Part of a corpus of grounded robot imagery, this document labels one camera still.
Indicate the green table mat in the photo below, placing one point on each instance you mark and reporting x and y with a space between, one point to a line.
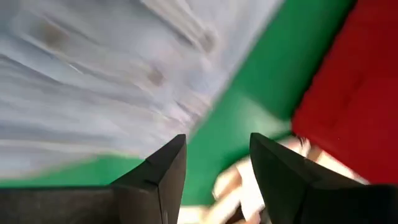
264 77

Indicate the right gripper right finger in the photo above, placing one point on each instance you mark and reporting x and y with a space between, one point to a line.
286 193

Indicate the white tote bag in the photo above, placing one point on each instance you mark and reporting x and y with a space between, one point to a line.
242 186

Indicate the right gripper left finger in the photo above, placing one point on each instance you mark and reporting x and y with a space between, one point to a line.
155 193

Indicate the light blue denim jeans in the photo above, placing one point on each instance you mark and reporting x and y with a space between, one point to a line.
109 77

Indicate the red plastic laundry bin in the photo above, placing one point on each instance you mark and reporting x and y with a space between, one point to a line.
357 93

